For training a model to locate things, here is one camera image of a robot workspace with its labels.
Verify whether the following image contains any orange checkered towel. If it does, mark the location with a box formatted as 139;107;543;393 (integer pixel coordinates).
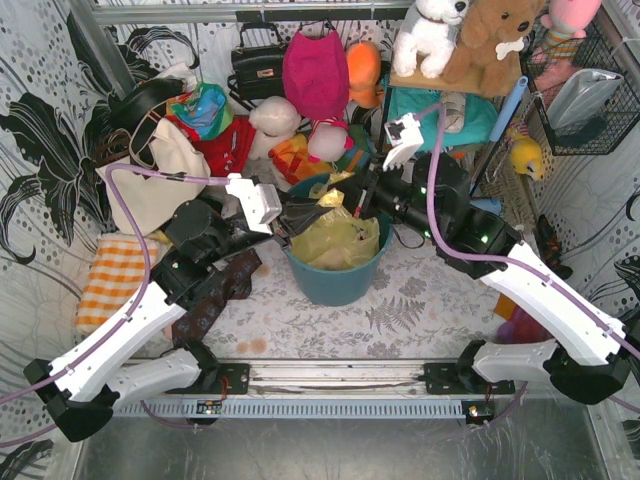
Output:
75;233;145;335

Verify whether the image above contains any white plush dog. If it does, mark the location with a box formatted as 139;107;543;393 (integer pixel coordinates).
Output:
392;0;470;79

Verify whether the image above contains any black leather handbag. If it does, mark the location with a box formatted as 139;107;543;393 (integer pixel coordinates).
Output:
227;22;288;111

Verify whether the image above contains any orange plush toy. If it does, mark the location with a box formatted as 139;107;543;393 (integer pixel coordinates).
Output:
346;41;383;109

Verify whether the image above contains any black butterfly toy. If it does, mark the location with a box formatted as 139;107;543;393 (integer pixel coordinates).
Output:
536;215;573;280

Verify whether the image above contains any white plush bear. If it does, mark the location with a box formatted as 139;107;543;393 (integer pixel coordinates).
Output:
248;96;302;160

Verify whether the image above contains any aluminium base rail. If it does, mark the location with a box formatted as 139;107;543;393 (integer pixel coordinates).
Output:
117;359;516;424

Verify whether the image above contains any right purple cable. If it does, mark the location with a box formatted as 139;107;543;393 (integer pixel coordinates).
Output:
414;102;640;426

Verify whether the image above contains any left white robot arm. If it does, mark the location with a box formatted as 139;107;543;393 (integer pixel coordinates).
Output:
24;192;328;442

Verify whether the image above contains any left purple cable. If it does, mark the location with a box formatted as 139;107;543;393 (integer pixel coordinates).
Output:
0;163;231;449

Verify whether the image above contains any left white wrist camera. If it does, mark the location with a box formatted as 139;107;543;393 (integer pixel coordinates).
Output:
225;173;282;235

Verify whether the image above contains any yellow plastic trash bag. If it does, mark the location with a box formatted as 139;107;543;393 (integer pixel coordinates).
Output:
290;173;380;271

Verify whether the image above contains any colorful scarf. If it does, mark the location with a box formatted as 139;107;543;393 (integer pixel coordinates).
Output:
165;83;234;142

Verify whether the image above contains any cream canvas tote bag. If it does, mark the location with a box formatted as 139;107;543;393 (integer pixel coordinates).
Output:
94;117;212;236

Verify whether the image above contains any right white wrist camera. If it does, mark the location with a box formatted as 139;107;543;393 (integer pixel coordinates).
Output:
382;113;424;171

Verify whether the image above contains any purple orange sock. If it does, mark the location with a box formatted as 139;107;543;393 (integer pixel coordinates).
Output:
494;294;552;344

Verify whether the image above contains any black wire basket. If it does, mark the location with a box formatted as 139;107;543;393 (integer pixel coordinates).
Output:
521;24;639;156

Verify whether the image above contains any blue handled broom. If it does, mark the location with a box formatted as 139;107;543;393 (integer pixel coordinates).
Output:
470;76;528;215

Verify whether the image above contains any red cloth garment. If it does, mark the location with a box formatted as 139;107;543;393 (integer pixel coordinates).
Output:
192;116;256;177

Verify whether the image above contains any blue plastic trash bin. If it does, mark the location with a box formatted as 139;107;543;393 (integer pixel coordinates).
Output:
286;174;393;306

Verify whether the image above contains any pink white plush doll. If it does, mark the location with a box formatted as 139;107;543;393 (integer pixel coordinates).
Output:
307;118;354;163

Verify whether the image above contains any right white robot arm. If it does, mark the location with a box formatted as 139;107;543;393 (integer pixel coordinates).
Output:
328;154;639;405

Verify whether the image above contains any silver pouch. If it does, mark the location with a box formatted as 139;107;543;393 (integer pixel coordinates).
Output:
546;68;624;130

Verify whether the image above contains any wooden shelf board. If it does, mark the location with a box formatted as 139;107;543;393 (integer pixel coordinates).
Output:
389;65;521;97

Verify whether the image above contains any yellow plush duck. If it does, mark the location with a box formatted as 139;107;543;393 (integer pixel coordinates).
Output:
507;127;543;181

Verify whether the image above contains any brown plush dog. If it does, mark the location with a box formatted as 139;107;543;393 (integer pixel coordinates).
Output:
442;0;546;97

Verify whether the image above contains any purple cable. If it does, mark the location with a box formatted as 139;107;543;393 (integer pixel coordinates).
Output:
0;163;231;449
414;102;640;426

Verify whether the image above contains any pink plush toy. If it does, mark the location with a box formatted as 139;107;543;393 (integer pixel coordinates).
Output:
535;0;602;60

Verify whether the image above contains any teal folded cloth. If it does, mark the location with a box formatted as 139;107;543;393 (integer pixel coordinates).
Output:
388;88;498;152

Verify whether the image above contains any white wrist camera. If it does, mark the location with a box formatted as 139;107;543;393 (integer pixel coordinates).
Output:
225;173;282;235
382;113;424;171

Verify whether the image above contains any dark patterned necktie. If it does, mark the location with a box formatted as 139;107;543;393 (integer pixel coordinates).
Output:
171;249;262;347

